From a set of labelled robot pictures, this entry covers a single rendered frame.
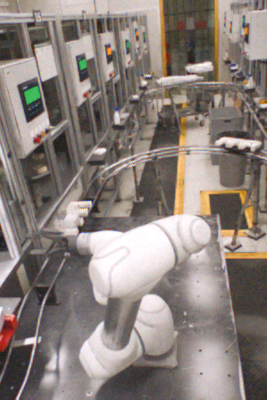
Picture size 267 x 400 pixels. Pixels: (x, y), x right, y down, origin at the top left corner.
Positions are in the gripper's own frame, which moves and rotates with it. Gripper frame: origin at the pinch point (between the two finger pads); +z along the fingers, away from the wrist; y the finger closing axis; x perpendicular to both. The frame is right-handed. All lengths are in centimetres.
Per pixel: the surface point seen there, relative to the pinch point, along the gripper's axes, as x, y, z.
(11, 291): -25, -50, 38
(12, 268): -10.3, -21.4, 21.6
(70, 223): -51, -21, 3
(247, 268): -122, -111, -110
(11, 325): 27.7, -18.7, 3.0
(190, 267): -40, -44, -65
